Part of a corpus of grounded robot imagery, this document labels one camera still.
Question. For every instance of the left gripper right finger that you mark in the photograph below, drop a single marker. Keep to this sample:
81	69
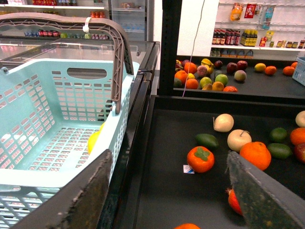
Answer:
265	203

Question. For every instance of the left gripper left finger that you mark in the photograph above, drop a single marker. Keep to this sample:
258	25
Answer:
78	204

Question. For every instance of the yellow lemon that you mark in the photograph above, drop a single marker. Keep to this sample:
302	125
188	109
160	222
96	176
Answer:
93	139

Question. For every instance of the light blue shopping basket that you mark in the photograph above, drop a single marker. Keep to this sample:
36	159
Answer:
48	110

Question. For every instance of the red pomegranate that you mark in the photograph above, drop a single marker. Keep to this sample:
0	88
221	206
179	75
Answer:
233	202

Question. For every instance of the large orange tangerine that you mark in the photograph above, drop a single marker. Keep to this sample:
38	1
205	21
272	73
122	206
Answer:
257	154

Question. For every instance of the red apple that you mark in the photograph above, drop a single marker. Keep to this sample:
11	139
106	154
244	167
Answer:
299	152

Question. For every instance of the green lime upper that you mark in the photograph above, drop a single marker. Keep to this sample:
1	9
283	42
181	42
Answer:
278	135

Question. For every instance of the white apple with stem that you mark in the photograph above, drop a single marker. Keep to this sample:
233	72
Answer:
237	138

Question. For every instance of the orange fruit right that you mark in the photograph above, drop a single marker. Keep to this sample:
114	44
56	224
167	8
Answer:
297	136

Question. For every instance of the orange persimmon green leaf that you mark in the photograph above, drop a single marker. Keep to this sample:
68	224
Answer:
200	159

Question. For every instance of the orange front bottom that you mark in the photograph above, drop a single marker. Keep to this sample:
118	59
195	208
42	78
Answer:
187	226

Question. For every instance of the white price label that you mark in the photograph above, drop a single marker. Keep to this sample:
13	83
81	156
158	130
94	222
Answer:
188	170

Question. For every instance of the dark green avocado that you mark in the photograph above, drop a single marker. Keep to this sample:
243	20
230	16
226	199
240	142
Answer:
207	140

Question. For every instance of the white onion left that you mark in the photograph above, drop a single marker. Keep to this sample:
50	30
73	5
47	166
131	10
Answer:
223	123

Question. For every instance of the white pear apple far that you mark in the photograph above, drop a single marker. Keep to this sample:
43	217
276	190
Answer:
300	119

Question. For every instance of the black front fruit tray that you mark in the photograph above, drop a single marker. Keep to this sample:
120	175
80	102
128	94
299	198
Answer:
161	196

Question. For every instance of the black fruit tray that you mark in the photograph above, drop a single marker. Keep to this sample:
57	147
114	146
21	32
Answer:
161	196
258	87

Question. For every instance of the black back fruit tray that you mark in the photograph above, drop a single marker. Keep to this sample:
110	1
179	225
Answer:
258	87

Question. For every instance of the small blue basket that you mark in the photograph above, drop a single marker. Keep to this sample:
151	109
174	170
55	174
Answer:
299	73

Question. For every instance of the glass top freezer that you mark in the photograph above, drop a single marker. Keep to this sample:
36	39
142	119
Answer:
14	52

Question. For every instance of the brown basket handle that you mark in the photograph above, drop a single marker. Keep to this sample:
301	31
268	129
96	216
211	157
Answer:
122	54

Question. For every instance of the black shelf upright post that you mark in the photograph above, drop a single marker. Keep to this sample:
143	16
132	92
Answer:
170	33

